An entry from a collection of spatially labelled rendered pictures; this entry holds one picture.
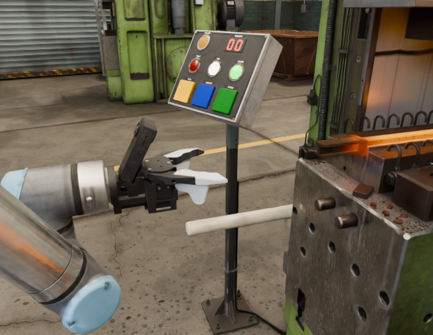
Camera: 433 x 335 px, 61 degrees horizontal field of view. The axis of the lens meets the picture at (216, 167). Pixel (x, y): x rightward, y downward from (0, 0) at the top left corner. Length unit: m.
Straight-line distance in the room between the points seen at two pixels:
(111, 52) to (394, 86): 4.92
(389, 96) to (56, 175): 0.86
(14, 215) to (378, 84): 0.91
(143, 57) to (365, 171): 4.91
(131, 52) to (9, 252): 5.12
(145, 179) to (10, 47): 7.88
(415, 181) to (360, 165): 0.15
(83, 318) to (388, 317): 0.55
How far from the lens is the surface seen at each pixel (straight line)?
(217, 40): 1.30
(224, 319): 1.77
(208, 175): 0.64
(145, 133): 0.64
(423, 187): 0.75
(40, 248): 0.53
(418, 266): 0.78
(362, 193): 0.80
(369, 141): 0.86
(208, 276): 2.00
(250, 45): 1.19
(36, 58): 8.50
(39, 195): 0.65
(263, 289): 1.94
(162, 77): 5.56
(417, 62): 1.17
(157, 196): 0.68
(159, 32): 5.44
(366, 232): 0.79
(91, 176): 0.65
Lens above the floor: 1.27
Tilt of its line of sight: 23 degrees down
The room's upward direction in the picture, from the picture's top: straight up
